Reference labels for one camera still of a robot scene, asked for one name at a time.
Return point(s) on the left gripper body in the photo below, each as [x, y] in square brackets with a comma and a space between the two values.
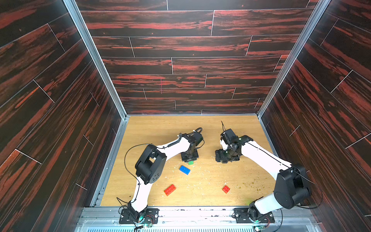
[194, 149]

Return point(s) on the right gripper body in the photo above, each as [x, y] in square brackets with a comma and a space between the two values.
[223, 153]

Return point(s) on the blue lego brick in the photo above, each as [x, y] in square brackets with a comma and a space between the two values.
[184, 170]

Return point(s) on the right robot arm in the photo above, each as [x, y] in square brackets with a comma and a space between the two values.
[292, 185]

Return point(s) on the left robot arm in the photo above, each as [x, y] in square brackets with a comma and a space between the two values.
[150, 165]

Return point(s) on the red small lego brick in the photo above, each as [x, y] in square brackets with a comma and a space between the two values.
[225, 189]

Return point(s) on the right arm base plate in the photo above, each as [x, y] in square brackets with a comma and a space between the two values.
[247, 215]

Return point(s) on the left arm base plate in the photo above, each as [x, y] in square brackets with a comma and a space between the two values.
[147, 216]

